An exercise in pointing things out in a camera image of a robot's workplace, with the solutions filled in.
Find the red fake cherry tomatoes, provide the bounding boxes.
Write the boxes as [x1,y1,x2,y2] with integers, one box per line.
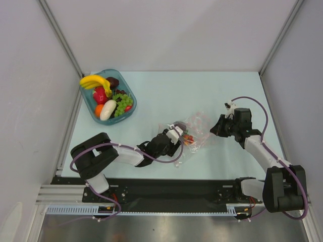
[183,134,195,146]

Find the clear zip top bag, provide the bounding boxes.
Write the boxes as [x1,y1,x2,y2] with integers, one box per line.
[158,111,216,167]

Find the green fake grapes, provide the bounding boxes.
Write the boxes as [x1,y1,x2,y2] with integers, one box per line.
[113,94,134,117]

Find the fake orange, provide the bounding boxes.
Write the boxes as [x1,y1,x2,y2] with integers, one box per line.
[94,104,104,118]

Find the yellow fake banana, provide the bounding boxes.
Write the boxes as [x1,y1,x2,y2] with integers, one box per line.
[79,75,113,97]

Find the dark purple fake fruit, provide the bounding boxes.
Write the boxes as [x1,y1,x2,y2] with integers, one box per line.
[174,122,186,129]

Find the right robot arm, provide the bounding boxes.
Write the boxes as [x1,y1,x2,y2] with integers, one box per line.
[210,104,308,213]

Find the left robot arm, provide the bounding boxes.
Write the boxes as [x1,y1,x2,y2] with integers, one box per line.
[70,125,184,202]

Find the small red fake apple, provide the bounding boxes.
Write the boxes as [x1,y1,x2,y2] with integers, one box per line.
[125,105,133,112]

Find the purple fake grapes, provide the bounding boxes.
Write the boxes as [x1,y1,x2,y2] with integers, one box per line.
[115,89,127,95]

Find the dark red fake apple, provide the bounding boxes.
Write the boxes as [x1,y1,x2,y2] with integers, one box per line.
[106,77,119,89]

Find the teal plastic bin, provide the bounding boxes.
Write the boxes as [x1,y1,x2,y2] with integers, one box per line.
[80,69,137,126]

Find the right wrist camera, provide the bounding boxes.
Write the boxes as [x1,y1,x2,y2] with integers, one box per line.
[225,101,238,119]

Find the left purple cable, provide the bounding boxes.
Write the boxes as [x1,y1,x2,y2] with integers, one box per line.
[69,126,184,222]

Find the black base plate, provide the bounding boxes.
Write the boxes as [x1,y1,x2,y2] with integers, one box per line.
[50,177,268,213]

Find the right white cable duct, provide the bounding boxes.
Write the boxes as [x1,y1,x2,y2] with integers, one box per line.
[226,203,252,216]

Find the white cable duct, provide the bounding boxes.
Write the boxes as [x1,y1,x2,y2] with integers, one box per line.
[46,205,116,216]
[226,203,252,216]

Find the left white cable duct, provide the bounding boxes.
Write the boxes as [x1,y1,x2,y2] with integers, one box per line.
[46,205,116,216]

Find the aluminium rail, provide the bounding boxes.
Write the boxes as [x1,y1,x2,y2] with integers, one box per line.
[36,185,85,205]

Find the right aluminium frame post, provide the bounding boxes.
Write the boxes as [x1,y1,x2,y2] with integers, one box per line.
[258,0,305,78]

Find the aluminium frame post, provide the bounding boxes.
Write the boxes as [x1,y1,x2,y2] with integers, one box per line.
[36,0,84,78]
[258,0,305,78]

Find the left aluminium frame post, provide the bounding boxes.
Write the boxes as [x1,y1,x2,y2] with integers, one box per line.
[36,0,84,78]

